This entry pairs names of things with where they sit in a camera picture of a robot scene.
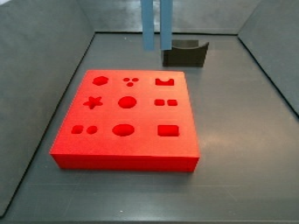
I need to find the blue double-square peg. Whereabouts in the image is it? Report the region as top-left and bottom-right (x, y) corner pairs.
(140, 0), (173, 51)

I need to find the red foam shape-sorting board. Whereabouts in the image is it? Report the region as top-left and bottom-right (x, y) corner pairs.
(50, 70), (200, 172)

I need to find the black curved holder block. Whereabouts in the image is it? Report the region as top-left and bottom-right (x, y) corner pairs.
(162, 39), (209, 67)

